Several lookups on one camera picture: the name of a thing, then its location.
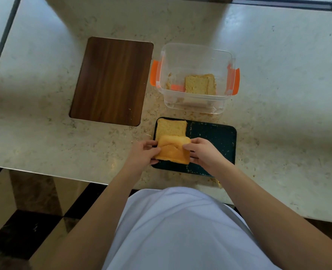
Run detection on person's left hand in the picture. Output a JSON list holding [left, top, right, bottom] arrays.
[[123, 139, 161, 176]]

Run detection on bread slices in container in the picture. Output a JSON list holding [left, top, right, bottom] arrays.
[[185, 74, 217, 96]]

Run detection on dark green tray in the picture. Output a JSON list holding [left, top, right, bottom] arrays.
[[152, 117, 237, 177]]

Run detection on person's right forearm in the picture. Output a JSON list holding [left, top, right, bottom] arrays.
[[210, 161, 332, 270]]

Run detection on flat bread slice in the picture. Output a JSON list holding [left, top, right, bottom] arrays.
[[155, 118, 188, 141]]

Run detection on bread slice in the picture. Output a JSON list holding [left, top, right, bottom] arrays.
[[155, 135, 192, 165], [155, 118, 188, 141]]

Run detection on person's right hand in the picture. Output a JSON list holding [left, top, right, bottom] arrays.
[[182, 137, 229, 177]]

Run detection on brown wooden cutting board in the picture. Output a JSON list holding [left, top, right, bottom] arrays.
[[69, 37, 154, 127]]

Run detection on clear container with orange clips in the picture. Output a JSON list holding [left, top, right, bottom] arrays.
[[150, 43, 240, 115]]

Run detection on dark window frame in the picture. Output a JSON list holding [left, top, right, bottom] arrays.
[[231, 0, 332, 11]]

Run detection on white shirt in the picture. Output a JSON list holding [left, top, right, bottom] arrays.
[[101, 187, 282, 270]]

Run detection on person's left forearm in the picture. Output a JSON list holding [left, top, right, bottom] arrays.
[[46, 166, 146, 270]]

